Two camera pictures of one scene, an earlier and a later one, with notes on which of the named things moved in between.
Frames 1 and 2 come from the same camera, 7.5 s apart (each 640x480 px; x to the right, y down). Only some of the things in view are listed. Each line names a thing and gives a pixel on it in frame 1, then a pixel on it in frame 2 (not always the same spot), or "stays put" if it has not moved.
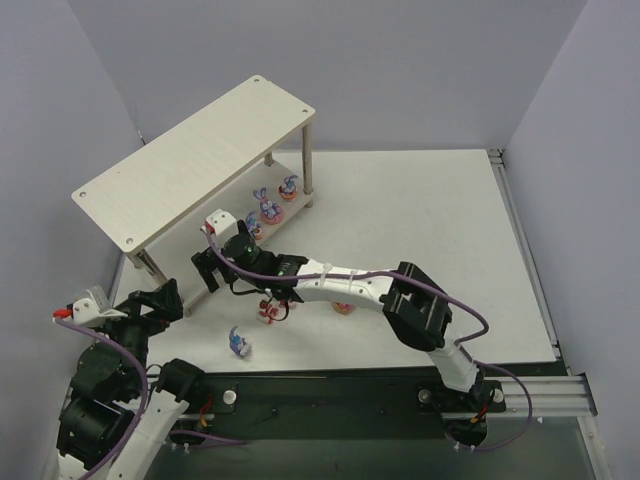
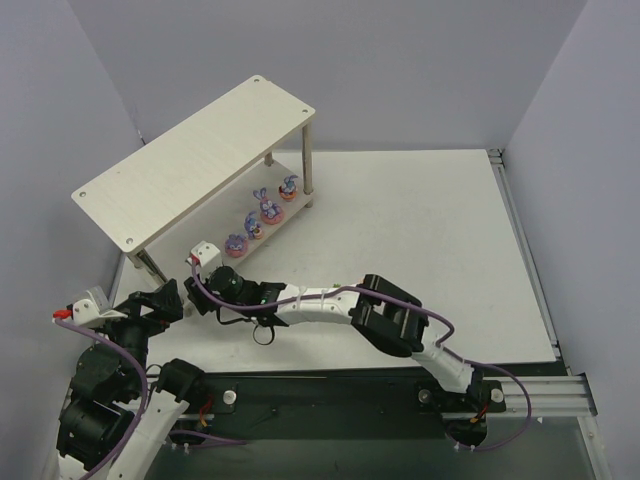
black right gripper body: x=213 y=265 -> x=201 y=298
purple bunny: x=271 y=214 stays put
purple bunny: x=289 y=190 stays put
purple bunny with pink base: x=254 y=227 stays put
